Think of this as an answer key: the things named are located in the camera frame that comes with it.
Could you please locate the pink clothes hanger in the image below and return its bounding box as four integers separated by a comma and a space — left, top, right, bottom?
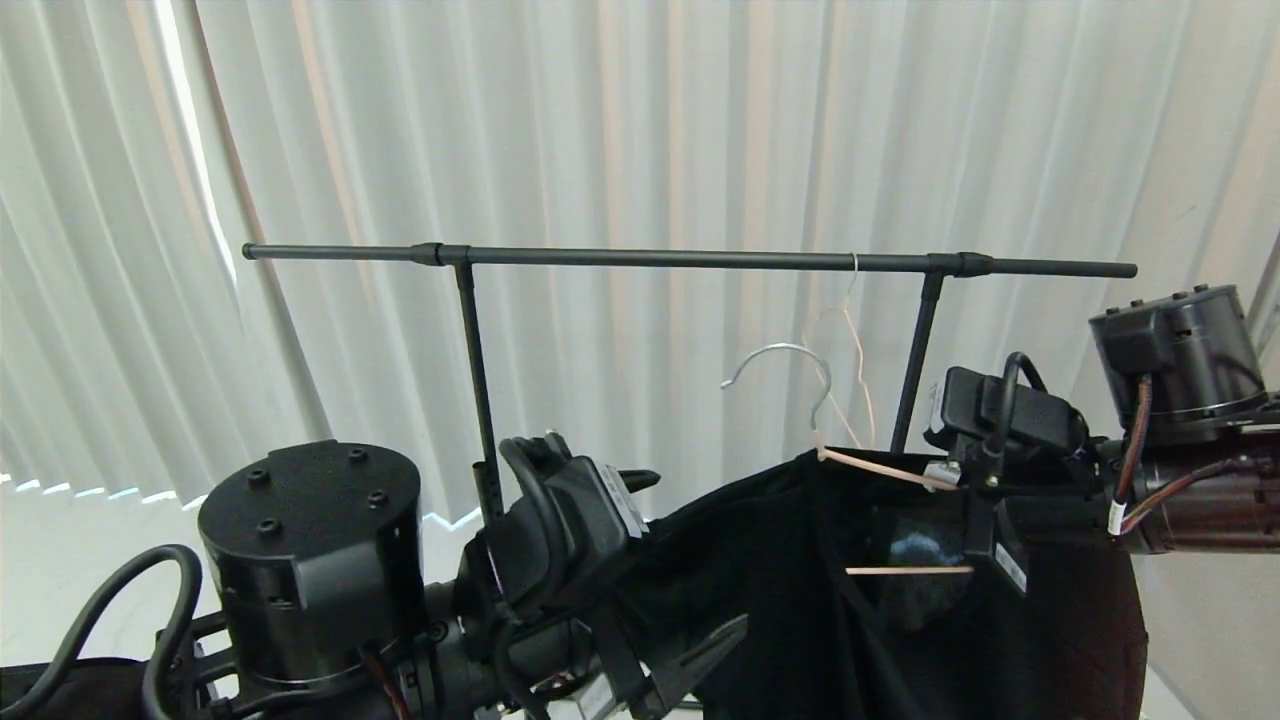
720, 343, 973, 577
800, 262, 879, 451

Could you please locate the black garment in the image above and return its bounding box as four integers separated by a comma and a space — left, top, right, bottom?
600, 448, 1149, 720

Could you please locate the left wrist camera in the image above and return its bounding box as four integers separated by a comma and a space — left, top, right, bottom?
485, 432, 651, 613

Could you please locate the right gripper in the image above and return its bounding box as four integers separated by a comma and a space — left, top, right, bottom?
960, 465, 1131, 598

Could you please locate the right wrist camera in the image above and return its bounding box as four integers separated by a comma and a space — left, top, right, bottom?
922, 366, 1089, 561

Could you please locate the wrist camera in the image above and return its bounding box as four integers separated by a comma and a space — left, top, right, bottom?
922, 366, 1089, 561
485, 432, 651, 613

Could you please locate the black clothes rack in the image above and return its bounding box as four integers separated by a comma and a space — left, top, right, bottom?
243, 243, 1139, 521

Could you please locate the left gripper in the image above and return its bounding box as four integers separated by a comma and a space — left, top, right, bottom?
440, 468, 749, 720

